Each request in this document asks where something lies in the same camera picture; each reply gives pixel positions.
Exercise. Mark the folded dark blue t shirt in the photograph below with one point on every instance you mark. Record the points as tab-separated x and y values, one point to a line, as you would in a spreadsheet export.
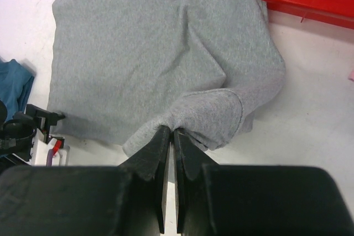
16	85

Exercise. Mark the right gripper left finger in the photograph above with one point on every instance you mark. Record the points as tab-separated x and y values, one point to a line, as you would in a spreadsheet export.
128	199

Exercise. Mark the grey t shirt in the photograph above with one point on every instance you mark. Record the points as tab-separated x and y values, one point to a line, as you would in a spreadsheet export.
123	68

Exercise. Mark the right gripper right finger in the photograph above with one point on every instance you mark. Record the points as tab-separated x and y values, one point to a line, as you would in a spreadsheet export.
214	199

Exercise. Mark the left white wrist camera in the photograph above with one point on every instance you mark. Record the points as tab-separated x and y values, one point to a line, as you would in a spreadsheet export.
53	153

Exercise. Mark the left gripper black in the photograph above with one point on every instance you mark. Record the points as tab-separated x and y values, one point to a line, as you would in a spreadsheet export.
17	134

